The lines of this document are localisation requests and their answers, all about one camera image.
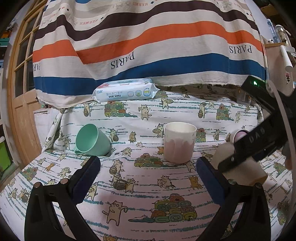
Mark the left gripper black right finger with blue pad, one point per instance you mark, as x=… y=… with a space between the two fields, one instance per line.
x=253 y=222

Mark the clear water bottle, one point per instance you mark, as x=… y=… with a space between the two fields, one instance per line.
x=272 y=31

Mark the white purple mug lying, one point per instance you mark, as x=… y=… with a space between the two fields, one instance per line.
x=236 y=135

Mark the wooden door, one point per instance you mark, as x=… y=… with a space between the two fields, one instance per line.
x=22 y=99

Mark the striped Paris cloth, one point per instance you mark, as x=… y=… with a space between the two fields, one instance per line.
x=82 y=44

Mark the cat pattern bed sheet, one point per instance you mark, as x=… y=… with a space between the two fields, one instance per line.
x=137 y=195

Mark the pink white ceramic mug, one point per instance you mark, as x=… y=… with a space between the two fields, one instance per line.
x=179 y=141

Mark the white paper roll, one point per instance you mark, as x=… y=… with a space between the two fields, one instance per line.
x=286 y=60

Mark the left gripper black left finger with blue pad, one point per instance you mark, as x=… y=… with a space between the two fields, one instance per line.
x=41 y=222

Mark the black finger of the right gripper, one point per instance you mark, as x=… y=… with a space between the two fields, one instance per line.
x=261 y=142

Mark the beige square cup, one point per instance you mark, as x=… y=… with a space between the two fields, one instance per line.
x=247 y=173

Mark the green plastic cup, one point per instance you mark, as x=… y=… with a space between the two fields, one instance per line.
x=91 y=141

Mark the baby wipes pack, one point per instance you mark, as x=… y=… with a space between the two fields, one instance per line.
x=129 y=89

